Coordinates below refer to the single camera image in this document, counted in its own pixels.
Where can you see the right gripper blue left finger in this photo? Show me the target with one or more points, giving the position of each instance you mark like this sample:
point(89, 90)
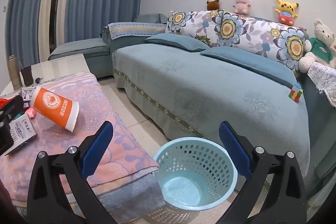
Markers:
point(47, 200)

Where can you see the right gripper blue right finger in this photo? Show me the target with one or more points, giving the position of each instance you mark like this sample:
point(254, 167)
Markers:
point(286, 198)

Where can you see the white cigarette box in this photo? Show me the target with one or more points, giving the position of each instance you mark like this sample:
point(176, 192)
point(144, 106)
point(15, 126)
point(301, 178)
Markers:
point(22, 132)

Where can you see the orange paper cup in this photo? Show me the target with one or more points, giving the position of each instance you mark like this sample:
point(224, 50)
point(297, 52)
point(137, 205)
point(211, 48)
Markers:
point(58, 109)

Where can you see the red plastic bag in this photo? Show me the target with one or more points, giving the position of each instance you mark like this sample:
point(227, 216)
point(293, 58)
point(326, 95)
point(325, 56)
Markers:
point(3, 102)

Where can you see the pink plastic bag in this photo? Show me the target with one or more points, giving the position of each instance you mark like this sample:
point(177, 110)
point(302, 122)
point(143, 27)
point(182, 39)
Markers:
point(31, 113)

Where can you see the light blue perforated trash basket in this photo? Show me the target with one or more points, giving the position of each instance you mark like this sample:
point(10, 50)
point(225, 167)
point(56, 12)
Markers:
point(195, 174)

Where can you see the black car key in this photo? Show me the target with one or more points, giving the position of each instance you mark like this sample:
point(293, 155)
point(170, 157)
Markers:
point(38, 80)

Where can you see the dark brown cup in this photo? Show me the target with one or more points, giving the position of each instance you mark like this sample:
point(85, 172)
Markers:
point(27, 76)

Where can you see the tan thermos bottle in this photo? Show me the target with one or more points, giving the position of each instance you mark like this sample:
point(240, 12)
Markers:
point(14, 72)

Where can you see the pink floral table cloth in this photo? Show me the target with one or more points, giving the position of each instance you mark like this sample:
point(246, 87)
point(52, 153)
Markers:
point(124, 180)

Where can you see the colourful rubiks cube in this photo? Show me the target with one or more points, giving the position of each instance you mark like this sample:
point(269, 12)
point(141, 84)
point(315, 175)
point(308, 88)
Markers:
point(296, 92)

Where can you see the white lace armrest cloth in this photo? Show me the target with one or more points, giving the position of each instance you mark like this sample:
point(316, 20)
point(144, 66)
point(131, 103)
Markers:
point(324, 79)

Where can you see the teal pillow right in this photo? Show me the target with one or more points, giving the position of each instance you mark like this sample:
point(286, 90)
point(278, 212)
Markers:
point(252, 62)

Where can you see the teal pillow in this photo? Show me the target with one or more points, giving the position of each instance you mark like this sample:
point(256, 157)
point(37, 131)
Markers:
point(252, 62)
point(178, 41)

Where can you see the teal fabric sofa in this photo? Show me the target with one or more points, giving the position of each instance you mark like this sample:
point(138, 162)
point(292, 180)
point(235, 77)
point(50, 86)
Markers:
point(187, 94)

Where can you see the white teddy bear green shirt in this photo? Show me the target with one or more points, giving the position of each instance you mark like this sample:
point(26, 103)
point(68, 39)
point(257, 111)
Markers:
point(318, 48)

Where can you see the teal pillow left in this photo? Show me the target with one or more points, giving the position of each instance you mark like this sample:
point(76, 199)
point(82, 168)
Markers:
point(178, 41)

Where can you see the yellow pikachu plush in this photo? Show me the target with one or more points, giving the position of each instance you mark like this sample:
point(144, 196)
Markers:
point(286, 12)

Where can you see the floral back cushion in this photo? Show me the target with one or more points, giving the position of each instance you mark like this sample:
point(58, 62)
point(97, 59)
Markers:
point(278, 42)

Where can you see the pink pig plush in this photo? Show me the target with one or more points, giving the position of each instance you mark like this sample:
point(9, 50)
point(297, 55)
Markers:
point(242, 7)

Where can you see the brown monkey plush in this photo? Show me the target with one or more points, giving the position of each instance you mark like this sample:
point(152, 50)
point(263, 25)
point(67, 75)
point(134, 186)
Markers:
point(212, 5)

